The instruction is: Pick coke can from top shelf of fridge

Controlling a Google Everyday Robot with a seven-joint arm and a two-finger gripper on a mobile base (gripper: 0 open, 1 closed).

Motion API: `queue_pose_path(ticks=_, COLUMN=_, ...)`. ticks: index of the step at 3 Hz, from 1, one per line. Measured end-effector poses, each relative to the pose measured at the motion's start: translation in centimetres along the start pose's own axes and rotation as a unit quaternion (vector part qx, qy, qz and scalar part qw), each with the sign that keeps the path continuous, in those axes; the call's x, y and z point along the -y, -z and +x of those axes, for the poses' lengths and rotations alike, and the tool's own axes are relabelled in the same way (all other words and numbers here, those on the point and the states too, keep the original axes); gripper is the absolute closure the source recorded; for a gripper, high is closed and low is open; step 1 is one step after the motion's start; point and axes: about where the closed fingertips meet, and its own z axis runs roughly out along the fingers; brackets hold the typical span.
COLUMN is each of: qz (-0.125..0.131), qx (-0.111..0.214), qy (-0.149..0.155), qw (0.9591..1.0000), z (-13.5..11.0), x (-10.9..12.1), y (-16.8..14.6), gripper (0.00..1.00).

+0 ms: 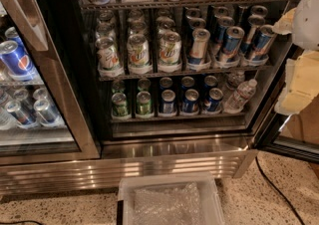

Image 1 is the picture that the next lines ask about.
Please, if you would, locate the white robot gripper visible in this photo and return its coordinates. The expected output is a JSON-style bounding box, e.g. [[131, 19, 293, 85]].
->
[[272, 0, 319, 115]]

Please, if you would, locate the blue red bull can right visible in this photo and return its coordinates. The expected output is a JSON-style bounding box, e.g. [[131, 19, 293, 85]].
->
[[246, 25, 275, 61]]

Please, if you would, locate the blue red bull can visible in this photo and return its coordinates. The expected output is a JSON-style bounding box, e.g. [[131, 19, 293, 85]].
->
[[217, 26, 244, 63], [246, 25, 275, 61]]

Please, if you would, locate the blue red bull can middle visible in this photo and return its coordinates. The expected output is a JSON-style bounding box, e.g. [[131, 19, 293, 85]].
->
[[217, 26, 244, 63]]

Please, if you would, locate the open right fridge door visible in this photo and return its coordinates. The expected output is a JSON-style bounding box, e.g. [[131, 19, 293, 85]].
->
[[252, 46, 319, 164]]

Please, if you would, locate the blue pepsi can right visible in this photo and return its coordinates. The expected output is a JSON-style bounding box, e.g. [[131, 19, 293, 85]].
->
[[203, 88, 223, 112]]

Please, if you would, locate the silver red bull can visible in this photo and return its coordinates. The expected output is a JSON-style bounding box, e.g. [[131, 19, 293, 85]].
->
[[188, 28, 210, 65]]

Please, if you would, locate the blue pepsi can middle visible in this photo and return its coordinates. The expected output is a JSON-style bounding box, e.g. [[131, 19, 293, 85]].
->
[[181, 89, 199, 113]]

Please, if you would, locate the front right 7up can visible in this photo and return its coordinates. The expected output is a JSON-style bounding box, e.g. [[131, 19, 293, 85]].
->
[[159, 31, 181, 65]]

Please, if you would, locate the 7up can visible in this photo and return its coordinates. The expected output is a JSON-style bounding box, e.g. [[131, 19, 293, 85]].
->
[[96, 37, 121, 71], [159, 31, 181, 65], [127, 34, 150, 68]]

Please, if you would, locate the blue pepsi can left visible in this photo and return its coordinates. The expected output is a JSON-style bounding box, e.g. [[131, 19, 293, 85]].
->
[[160, 90, 175, 113]]

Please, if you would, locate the green can front right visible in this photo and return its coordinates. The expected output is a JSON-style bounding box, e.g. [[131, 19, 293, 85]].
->
[[137, 91, 152, 115]]

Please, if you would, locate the green can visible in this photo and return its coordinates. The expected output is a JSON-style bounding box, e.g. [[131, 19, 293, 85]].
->
[[112, 93, 129, 116], [137, 91, 152, 115]]

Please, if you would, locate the front middle 7up can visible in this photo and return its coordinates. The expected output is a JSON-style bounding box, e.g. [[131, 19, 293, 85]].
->
[[127, 34, 150, 68]]

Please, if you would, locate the green can front left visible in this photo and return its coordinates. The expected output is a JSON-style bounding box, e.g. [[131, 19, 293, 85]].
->
[[112, 93, 129, 116]]

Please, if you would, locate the front left 7up can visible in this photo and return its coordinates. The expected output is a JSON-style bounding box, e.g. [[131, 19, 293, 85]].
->
[[96, 37, 121, 71]]

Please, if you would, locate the stainless steel fridge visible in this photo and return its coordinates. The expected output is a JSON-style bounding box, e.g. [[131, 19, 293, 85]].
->
[[0, 0, 319, 197]]

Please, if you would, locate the left glass fridge door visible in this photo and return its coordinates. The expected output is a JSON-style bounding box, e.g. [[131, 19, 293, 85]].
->
[[0, 0, 103, 166]]

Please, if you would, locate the small can behind glass right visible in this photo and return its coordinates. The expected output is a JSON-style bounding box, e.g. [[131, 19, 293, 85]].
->
[[34, 99, 60, 125]]

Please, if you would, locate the small can behind glass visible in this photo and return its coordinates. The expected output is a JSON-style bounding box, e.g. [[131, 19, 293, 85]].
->
[[34, 99, 60, 125], [5, 100, 36, 125]]

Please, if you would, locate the small can behind glass left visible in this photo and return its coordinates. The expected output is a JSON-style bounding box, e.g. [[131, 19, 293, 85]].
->
[[5, 100, 36, 125]]

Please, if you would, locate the large blue pepsi can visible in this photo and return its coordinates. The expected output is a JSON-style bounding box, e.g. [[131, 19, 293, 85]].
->
[[0, 40, 36, 81]]

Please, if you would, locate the front water bottle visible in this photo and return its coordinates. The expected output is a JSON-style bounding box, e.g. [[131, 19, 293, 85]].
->
[[223, 79, 257, 113]]

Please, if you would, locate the clear plastic bin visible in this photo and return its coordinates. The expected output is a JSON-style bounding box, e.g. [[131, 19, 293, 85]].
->
[[117, 172, 225, 225]]

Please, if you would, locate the bubble wrap sheet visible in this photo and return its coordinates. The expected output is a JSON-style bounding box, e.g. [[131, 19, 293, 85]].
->
[[134, 182, 202, 225]]

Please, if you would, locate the black power cable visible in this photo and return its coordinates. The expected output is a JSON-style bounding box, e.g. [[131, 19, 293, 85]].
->
[[254, 156, 306, 225]]

